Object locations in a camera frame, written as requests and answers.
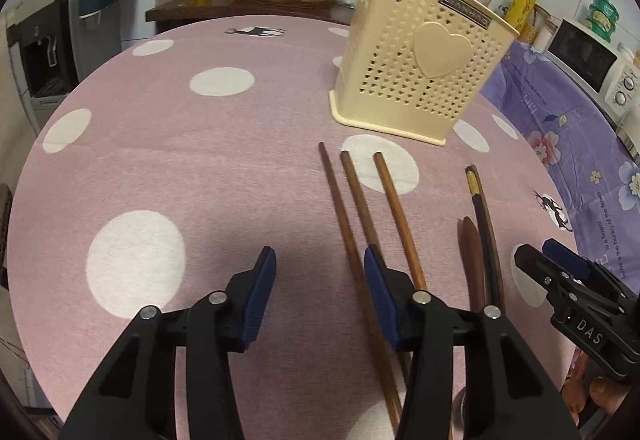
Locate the pink polka dot tablecloth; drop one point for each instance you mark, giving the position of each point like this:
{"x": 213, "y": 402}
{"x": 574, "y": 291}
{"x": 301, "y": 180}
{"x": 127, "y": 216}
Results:
{"x": 200, "y": 170}

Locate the person's right hand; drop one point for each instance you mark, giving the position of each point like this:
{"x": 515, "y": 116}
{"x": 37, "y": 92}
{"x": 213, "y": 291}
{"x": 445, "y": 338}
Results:
{"x": 602, "y": 392}

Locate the brown wooden spoon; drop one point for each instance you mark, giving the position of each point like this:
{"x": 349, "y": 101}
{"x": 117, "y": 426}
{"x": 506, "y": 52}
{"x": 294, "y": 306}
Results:
{"x": 472, "y": 260}

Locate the grey water dispenser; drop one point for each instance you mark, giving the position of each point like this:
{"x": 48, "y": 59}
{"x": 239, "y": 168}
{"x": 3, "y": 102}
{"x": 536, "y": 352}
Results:
{"x": 45, "y": 20}

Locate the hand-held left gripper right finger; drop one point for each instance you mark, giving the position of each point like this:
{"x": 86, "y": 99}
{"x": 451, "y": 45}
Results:
{"x": 382, "y": 300}

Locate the yellow roll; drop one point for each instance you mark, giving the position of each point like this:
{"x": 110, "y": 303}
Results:
{"x": 525, "y": 7}

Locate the glass jar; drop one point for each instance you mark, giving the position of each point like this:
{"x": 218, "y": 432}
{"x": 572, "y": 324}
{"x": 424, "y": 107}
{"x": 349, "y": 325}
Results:
{"x": 544, "y": 27}

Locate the purple floral cloth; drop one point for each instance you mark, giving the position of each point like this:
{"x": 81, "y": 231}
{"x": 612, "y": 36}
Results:
{"x": 575, "y": 145}

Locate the cream plastic utensil holder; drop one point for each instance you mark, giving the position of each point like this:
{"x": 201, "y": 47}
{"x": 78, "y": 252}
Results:
{"x": 400, "y": 85}

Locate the white microwave oven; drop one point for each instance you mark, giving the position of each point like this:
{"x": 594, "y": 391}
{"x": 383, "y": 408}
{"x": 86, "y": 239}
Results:
{"x": 580, "y": 55}

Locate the dark wooden chopstick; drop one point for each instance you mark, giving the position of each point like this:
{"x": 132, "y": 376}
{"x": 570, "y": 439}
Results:
{"x": 492, "y": 240}

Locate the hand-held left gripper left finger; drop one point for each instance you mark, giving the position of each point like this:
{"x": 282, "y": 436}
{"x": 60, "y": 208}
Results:
{"x": 260, "y": 300}

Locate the dark wooden vanity counter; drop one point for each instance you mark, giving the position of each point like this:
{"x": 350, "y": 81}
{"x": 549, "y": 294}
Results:
{"x": 200, "y": 12}

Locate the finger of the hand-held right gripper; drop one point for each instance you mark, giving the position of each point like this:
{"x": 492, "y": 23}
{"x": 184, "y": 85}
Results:
{"x": 537, "y": 267}
{"x": 567, "y": 257}

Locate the teal hanging tray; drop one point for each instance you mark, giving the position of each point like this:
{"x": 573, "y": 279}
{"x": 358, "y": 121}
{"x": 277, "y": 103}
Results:
{"x": 105, "y": 2}

